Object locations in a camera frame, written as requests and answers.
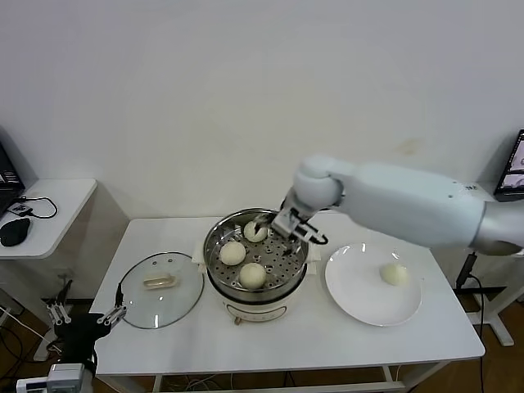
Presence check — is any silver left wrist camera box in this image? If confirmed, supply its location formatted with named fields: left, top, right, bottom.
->
left=48, top=363, right=85, bottom=385

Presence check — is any black cable with adapter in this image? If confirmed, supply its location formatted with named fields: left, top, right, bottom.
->
left=456, top=252, right=495, bottom=349

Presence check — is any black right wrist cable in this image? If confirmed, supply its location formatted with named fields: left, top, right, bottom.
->
left=302, top=223, right=329, bottom=246

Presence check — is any laptop screen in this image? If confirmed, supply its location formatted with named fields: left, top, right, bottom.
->
left=0, top=126, right=26, bottom=220

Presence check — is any stainless steel steamer basket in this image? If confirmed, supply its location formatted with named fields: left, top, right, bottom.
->
left=192, top=208, right=323, bottom=292

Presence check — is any white rounded side table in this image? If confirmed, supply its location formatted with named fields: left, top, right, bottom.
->
left=0, top=178, right=99, bottom=364

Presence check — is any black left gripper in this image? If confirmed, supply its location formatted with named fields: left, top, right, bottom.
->
left=43, top=279, right=128, bottom=365

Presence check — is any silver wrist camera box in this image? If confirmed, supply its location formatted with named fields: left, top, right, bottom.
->
left=272, top=210, right=299, bottom=235
left=48, top=363, right=85, bottom=385

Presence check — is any white steamed baozi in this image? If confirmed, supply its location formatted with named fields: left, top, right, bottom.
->
left=238, top=262, right=267, bottom=289
left=219, top=241, right=247, bottom=266
left=379, top=263, right=411, bottom=288
left=244, top=220, right=269, bottom=243

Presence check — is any black laptop with pink screen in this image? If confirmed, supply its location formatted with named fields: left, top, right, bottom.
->
left=494, top=129, right=524, bottom=202

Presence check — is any glass lid with cream handle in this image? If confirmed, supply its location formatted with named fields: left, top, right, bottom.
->
left=115, top=251, right=206, bottom=330

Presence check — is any black computer mouse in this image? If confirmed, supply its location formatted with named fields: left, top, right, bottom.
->
left=0, top=218, right=32, bottom=247

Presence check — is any white wall socket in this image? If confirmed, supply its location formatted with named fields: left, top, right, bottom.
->
left=55, top=268, right=79, bottom=287

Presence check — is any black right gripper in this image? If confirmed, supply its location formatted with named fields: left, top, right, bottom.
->
left=251, top=206, right=315, bottom=257

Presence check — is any white round plate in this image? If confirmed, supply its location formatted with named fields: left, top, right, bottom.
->
left=325, top=243, right=422, bottom=328

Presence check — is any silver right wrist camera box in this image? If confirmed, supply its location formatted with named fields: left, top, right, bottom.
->
left=272, top=210, right=299, bottom=235

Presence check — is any thin black desk cable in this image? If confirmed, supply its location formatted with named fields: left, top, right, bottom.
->
left=16, top=196, right=58, bottom=220

